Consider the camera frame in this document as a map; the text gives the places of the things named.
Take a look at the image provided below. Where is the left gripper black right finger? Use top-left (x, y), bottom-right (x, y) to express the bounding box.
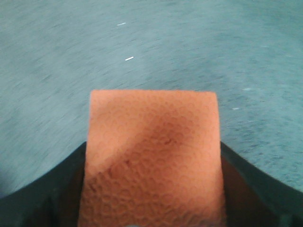
top-left (221, 143), bottom-right (303, 227)

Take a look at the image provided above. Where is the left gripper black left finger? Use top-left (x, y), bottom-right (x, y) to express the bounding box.
top-left (0, 142), bottom-right (87, 227)

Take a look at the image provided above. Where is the orange foam cube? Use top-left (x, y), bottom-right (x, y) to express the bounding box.
top-left (78, 90), bottom-right (227, 227)

